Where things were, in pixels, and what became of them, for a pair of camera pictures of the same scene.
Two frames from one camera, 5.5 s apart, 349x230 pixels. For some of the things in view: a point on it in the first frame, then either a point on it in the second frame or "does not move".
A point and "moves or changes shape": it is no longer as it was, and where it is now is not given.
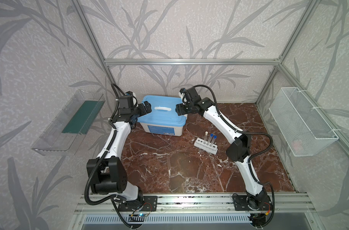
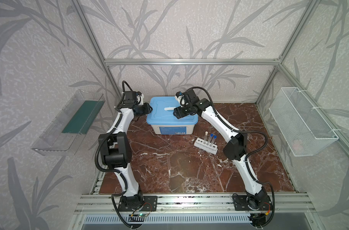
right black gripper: x=181 y=109 does not move
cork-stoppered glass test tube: x=206 y=133 does not move
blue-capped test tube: x=210 y=143 does not move
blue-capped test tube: x=215 y=137 does not move
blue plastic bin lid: x=163 y=111 moves or changes shape
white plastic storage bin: x=168 y=130 moves or changes shape
